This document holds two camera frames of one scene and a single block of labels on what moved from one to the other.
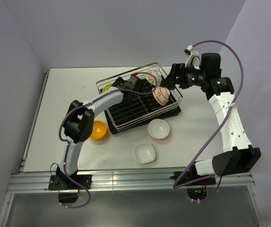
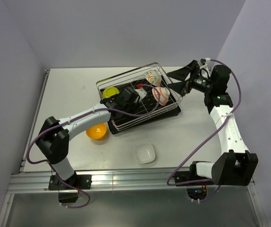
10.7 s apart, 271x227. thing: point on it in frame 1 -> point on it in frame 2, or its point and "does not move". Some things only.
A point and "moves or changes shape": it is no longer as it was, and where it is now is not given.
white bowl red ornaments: x=161 y=94 does not move
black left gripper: x=119 y=79 -> x=134 y=105
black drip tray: x=143 y=102 does not move
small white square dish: x=144 y=153 does not move
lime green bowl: x=106 y=87 moves or changes shape
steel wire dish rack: x=144 y=97 does not move
